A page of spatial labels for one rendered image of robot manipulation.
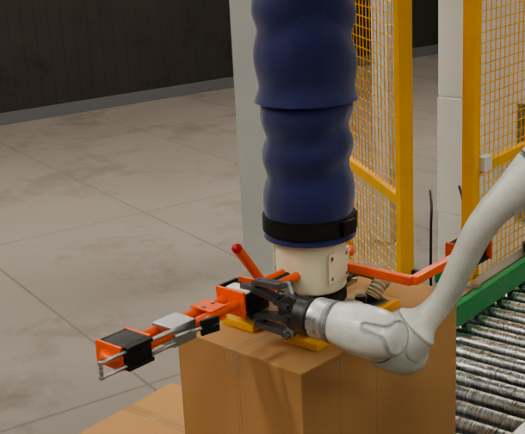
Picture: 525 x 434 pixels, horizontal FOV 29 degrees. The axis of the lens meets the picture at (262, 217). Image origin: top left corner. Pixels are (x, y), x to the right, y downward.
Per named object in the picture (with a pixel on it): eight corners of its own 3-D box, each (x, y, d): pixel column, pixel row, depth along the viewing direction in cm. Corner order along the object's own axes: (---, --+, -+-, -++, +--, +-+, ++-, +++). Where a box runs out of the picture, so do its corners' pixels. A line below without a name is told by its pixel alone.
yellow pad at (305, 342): (367, 298, 260) (367, 279, 258) (400, 306, 253) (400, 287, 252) (282, 342, 235) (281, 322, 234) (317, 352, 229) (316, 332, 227)
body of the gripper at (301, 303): (303, 304, 211) (268, 294, 217) (305, 341, 214) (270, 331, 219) (324, 292, 217) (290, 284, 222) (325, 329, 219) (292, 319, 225)
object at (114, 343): (127, 348, 210) (126, 325, 208) (152, 356, 205) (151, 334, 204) (96, 362, 204) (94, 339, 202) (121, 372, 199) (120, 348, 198)
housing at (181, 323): (175, 331, 218) (174, 311, 217) (198, 337, 214) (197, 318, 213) (151, 341, 213) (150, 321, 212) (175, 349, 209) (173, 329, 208)
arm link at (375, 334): (316, 341, 207) (347, 356, 217) (380, 359, 197) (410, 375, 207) (333, 291, 209) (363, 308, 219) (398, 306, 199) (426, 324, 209)
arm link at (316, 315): (324, 350, 210) (301, 344, 213) (349, 335, 216) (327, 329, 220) (323, 309, 207) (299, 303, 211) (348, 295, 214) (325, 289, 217)
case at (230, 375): (339, 389, 298) (336, 260, 286) (455, 432, 271) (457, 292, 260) (188, 475, 257) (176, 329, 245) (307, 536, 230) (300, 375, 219)
